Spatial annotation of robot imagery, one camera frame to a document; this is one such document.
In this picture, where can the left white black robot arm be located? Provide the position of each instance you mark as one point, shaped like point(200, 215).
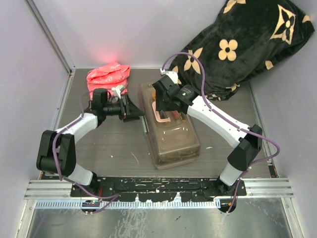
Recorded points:
point(57, 149)

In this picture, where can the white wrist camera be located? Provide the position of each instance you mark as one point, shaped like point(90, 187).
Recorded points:
point(117, 91)
point(171, 74)

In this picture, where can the white slotted cable duct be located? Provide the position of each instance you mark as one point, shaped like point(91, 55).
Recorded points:
point(94, 204)

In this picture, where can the translucent brown plastic toolbox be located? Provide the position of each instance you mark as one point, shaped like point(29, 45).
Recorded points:
point(172, 143)

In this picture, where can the aluminium frame rail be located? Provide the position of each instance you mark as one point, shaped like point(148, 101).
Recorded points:
point(257, 188)

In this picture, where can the pink toolbox carry handle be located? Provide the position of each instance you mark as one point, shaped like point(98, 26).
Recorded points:
point(157, 115)

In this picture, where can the grey green toolbox latch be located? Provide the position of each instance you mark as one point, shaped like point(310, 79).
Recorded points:
point(145, 127)

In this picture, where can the vertical aluminium corner post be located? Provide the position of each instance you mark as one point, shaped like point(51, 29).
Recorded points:
point(46, 24)

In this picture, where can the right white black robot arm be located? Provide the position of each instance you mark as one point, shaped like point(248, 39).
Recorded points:
point(188, 100)

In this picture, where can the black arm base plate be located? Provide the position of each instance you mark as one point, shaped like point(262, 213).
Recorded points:
point(158, 189)

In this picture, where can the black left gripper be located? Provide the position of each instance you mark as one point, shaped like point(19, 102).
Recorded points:
point(129, 112)

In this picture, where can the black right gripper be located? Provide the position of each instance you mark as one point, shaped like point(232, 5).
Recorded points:
point(159, 106)

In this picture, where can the black floral plush blanket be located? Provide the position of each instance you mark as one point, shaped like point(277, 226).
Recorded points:
point(248, 37)

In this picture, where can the pink printed cloth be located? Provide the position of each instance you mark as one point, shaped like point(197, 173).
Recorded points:
point(108, 76)

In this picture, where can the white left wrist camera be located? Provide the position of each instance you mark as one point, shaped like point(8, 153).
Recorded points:
point(117, 91)

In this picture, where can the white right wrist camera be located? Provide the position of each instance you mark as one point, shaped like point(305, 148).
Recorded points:
point(171, 74)

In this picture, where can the red black screwdriver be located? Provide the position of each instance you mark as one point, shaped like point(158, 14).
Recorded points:
point(176, 114)

